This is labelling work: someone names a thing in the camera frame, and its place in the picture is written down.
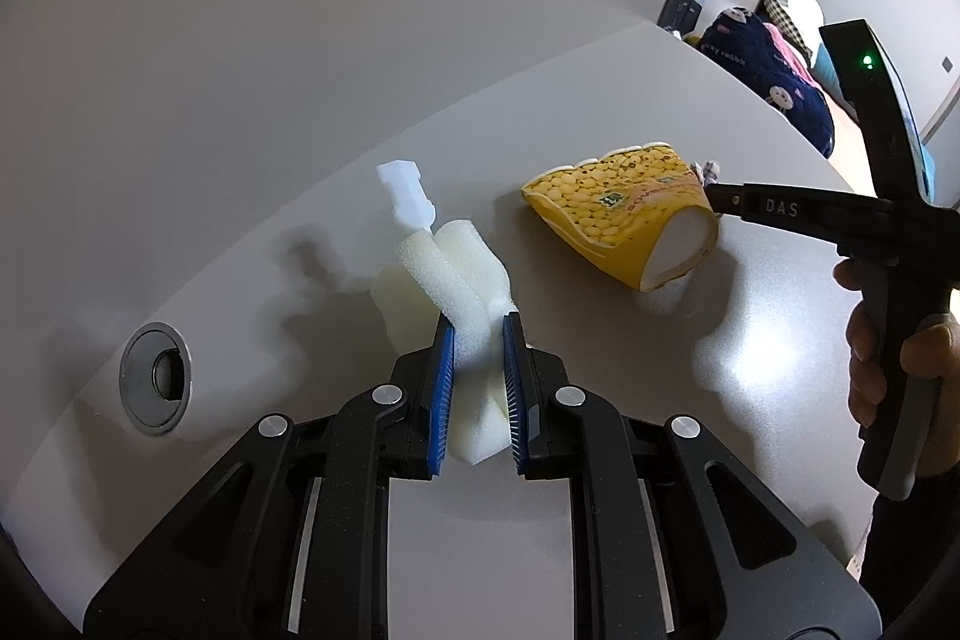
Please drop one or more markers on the wall switch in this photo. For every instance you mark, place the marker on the wall switch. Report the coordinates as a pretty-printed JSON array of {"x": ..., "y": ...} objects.
[{"x": 948, "y": 64}]

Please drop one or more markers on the white foam packing bundle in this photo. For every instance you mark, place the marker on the white foam packing bundle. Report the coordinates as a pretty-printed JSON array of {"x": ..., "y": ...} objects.
[{"x": 457, "y": 280}]

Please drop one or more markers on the navy printed fleece blanket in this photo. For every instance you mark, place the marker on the navy printed fleece blanket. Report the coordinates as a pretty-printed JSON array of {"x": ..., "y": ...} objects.
[{"x": 780, "y": 92}]

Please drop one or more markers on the black rectangular case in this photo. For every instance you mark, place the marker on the black rectangular case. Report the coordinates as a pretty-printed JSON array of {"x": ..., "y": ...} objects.
[{"x": 681, "y": 9}]

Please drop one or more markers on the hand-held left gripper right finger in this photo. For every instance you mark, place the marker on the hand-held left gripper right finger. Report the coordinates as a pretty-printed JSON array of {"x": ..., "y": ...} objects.
[{"x": 514, "y": 385}]

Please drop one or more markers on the person's right hand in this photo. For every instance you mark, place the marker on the person's right hand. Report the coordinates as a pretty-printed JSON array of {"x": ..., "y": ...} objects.
[{"x": 937, "y": 347}]

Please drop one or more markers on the purple plaid flower clip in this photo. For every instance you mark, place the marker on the purple plaid flower clip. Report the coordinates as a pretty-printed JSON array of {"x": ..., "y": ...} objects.
[{"x": 709, "y": 169}]

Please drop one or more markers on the pink blanket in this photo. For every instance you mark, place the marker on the pink blanket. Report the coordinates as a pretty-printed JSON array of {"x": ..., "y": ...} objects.
[{"x": 789, "y": 48}]

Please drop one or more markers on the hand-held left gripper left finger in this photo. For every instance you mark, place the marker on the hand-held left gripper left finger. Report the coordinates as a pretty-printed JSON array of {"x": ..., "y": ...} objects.
[{"x": 442, "y": 385}]

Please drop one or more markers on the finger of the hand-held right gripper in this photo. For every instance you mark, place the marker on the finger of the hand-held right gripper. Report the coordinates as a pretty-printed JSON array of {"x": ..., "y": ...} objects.
[{"x": 787, "y": 208}]

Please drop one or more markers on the person's right forearm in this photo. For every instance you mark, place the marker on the person's right forearm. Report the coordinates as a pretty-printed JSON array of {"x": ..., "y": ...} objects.
[{"x": 892, "y": 557}]

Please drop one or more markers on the yellow corn snack bag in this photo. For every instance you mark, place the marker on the yellow corn snack bag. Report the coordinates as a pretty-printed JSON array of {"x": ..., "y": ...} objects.
[{"x": 600, "y": 212}]

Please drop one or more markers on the patterned checkered pillow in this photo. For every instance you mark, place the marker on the patterned checkered pillow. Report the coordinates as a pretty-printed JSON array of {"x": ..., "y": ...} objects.
[{"x": 795, "y": 6}]

